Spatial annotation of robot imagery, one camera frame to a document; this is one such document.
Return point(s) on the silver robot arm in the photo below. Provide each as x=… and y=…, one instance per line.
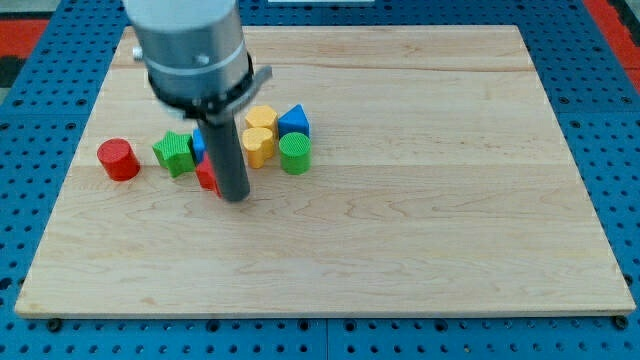
x=196, y=55

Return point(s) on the yellow heart block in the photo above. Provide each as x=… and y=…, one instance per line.
x=259, y=146

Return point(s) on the blue triangle block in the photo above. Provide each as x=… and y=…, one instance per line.
x=294, y=120

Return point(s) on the red cylinder block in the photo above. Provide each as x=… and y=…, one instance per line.
x=118, y=159

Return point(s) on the yellow hexagon block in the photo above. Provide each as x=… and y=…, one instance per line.
x=262, y=116

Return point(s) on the blue cube block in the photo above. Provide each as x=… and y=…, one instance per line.
x=199, y=147

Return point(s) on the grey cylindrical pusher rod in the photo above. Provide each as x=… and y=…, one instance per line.
x=225, y=154

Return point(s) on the green cylinder block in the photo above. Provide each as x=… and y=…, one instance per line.
x=295, y=153

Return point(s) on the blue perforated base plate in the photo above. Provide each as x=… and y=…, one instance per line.
x=48, y=106

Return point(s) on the red block behind rod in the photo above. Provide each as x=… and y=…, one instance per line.
x=206, y=176

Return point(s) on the wooden board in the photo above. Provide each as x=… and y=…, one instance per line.
x=440, y=185

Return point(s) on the green star block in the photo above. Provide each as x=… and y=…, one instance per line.
x=174, y=153

